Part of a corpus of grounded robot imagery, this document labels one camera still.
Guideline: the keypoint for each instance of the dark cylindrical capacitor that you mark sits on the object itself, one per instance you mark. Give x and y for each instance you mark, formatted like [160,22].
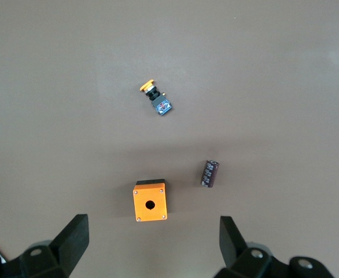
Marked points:
[209,174]

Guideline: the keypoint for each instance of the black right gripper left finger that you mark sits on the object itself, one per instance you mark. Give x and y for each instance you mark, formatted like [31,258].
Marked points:
[68,246]

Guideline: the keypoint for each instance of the yellow mushroom push button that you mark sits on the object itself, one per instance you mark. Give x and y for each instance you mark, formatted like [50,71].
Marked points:
[161,105]

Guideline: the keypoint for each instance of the orange box with round hole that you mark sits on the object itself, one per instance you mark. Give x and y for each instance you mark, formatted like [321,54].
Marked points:
[150,205]

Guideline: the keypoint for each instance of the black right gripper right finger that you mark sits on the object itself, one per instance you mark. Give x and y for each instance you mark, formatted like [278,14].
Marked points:
[236,249]

